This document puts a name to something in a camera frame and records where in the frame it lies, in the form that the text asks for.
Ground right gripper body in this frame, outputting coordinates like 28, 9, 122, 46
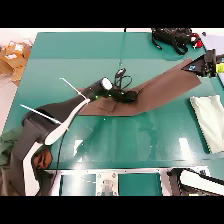
203, 49, 218, 78

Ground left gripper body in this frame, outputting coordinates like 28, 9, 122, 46
111, 88, 138, 104

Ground brown garment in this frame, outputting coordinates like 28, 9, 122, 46
77, 57, 205, 117

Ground black bag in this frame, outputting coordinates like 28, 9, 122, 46
151, 27, 205, 56

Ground pale green garment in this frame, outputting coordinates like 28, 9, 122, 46
189, 94, 224, 155

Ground orange-brown garment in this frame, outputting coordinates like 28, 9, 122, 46
32, 148, 53, 172

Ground cardboard boxes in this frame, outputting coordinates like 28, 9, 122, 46
0, 40, 33, 87

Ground dark green garment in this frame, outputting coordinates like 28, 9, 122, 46
0, 125, 25, 168

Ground grey garment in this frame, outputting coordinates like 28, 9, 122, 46
0, 165, 25, 197

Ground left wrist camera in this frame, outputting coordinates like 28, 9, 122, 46
114, 67, 134, 93

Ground silver frame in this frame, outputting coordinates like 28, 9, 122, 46
44, 166, 214, 197

